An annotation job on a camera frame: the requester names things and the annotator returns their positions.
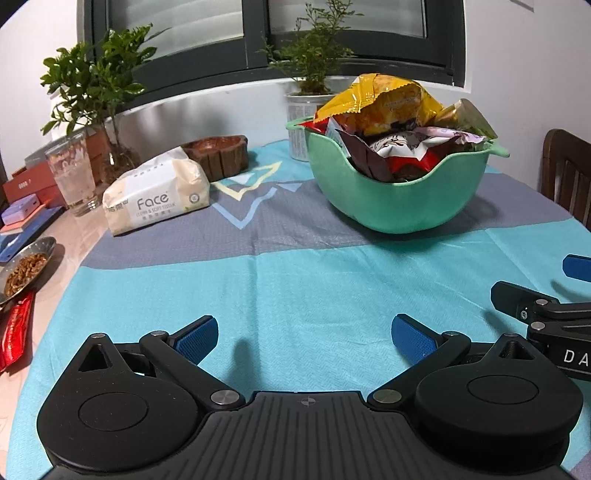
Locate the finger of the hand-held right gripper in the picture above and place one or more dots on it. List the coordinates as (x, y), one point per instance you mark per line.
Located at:
(577, 266)
(521, 297)

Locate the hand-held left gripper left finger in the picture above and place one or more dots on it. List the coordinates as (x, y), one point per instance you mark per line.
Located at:
(198, 339)

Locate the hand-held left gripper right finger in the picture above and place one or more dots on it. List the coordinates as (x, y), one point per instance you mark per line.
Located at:
(413, 339)

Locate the green plastic bowl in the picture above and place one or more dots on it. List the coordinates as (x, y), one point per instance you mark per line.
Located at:
(406, 203)

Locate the purple and white snack packet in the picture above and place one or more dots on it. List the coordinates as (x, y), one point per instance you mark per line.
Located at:
(452, 134)

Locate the dark red and pink packet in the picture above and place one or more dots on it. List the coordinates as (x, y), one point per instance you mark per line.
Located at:
(369, 161)

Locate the cream and gold snack packet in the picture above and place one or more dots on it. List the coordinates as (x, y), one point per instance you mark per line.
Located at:
(466, 117)

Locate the red and white patterned packet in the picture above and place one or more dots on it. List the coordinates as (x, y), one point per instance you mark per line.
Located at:
(401, 147)

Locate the yellow snack bag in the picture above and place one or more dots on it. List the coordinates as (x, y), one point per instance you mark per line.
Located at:
(383, 101)

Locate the dark wooden chair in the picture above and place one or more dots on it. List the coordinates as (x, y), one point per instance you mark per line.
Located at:
(568, 170)

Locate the blue and grey tablecloth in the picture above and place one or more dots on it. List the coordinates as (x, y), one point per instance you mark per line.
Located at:
(300, 286)

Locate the white tissue pack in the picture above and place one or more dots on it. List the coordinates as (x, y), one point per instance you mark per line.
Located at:
(152, 194)

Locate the brown wooden ashtray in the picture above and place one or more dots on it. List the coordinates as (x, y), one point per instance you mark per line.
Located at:
(221, 159)

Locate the metal dish with nuts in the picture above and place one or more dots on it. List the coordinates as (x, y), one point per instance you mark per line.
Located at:
(27, 272)

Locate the long red packet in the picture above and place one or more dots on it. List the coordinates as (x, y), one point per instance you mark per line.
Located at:
(14, 332)

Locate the clear drinking glass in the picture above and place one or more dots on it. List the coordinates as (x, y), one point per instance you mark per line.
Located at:
(74, 180)

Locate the pink notebook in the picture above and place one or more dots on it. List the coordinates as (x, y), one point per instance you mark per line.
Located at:
(27, 221)

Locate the dark blue notebook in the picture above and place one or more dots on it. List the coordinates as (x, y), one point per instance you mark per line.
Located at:
(11, 247)

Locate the small purple box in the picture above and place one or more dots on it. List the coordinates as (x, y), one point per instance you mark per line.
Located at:
(18, 210)

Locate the red box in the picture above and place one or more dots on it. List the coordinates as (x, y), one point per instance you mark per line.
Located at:
(32, 184)

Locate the plant in white pot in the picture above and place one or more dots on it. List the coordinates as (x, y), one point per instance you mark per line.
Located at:
(300, 115)

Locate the plant in glass vase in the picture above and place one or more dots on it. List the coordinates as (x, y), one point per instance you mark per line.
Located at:
(92, 78)

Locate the dark window frame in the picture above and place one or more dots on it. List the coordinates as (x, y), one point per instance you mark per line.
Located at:
(254, 50)

